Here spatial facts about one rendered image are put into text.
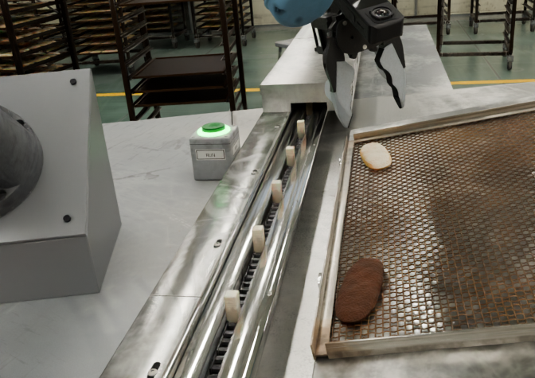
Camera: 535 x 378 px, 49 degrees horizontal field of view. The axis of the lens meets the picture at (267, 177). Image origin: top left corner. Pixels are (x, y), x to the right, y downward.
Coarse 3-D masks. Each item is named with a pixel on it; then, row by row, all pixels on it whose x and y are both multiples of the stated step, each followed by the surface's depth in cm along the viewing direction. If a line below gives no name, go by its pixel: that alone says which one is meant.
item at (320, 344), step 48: (432, 144) 82; (336, 192) 72; (432, 192) 69; (480, 192) 66; (336, 240) 63; (384, 240) 61; (432, 240) 59; (528, 240) 55; (336, 288) 55; (432, 288) 52; (432, 336) 44; (480, 336) 43; (528, 336) 43
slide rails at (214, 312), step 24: (312, 120) 116; (288, 144) 105; (264, 192) 86; (288, 192) 86; (240, 240) 73; (240, 264) 68; (264, 264) 68; (216, 288) 64; (264, 288) 63; (216, 312) 60; (240, 312) 60; (240, 336) 56; (192, 360) 53; (240, 360) 53
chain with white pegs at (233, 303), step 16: (304, 128) 110; (288, 160) 98; (288, 176) 94; (272, 192) 85; (272, 208) 84; (256, 240) 72; (256, 256) 72; (240, 288) 65; (240, 304) 63; (224, 336) 58; (224, 352) 56; (208, 368) 54
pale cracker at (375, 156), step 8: (368, 144) 86; (376, 144) 86; (360, 152) 85; (368, 152) 83; (376, 152) 82; (384, 152) 82; (368, 160) 81; (376, 160) 80; (384, 160) 79; (376, 168) 79; (384, 168) 78
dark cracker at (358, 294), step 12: (360, 264) 56; (372, 264) 56; (348, 276) 55; (360, 276) 54; (372, 276) 54; (348, 288) 53; (360, 288) 52; (372, 288) 52; (336, 300) 53; (348, 300) 51; (360, 300) 51; (372, 300) 51; (336, 312) 51; (348, 312) 50; (360, 312) 50
